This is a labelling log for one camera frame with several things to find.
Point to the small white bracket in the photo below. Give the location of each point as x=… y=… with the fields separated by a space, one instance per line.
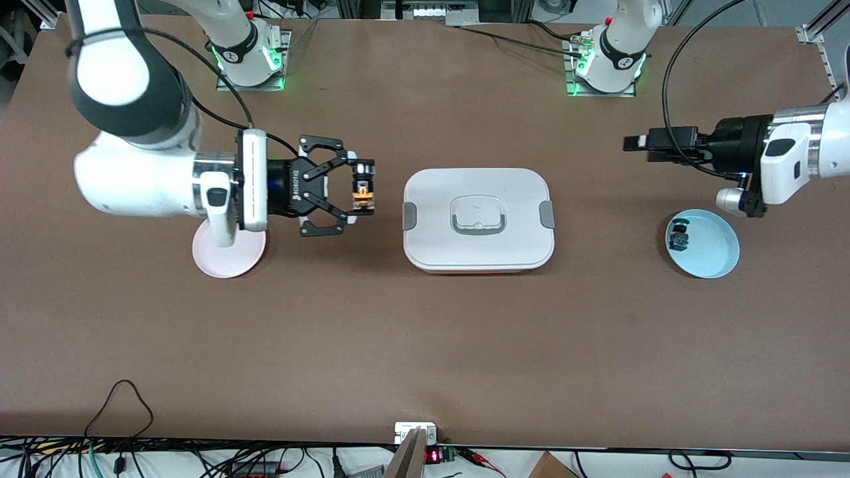
x=405 y=430

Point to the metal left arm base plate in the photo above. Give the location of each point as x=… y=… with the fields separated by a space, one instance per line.
x=574 y=89

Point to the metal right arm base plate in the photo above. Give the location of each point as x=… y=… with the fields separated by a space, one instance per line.
x=229 y=84

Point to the aluminium profile bar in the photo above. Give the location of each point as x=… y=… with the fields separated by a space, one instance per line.
x=408 y=458

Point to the blue push-button switch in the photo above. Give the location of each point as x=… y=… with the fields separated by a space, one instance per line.
x=679 y=238

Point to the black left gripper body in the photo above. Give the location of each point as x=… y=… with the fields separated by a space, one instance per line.
x=738 y=142

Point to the brown cardboard box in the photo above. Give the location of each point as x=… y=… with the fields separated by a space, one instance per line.
x=551 y=468

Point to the orange push-button switch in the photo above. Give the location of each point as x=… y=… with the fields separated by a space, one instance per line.
x=362 y=194

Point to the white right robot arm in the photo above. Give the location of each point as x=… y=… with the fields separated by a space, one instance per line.
x=133 y=182

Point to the red digit display board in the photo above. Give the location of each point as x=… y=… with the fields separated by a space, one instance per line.
x=435 y=456

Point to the white lidded box grey latches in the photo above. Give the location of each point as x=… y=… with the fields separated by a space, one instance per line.
x=478 y=249

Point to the pink round plate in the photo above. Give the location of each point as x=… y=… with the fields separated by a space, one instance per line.
x=229 y=263

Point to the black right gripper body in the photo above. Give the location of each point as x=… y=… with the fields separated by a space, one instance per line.
x=284 y=184

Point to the aluminium frame rail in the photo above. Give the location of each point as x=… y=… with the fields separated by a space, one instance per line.
x=827 y=63

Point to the light blue round plate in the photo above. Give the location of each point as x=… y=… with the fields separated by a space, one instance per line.
x=714 y=249

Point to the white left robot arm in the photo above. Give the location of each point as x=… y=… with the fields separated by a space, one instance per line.
x=797 y=153

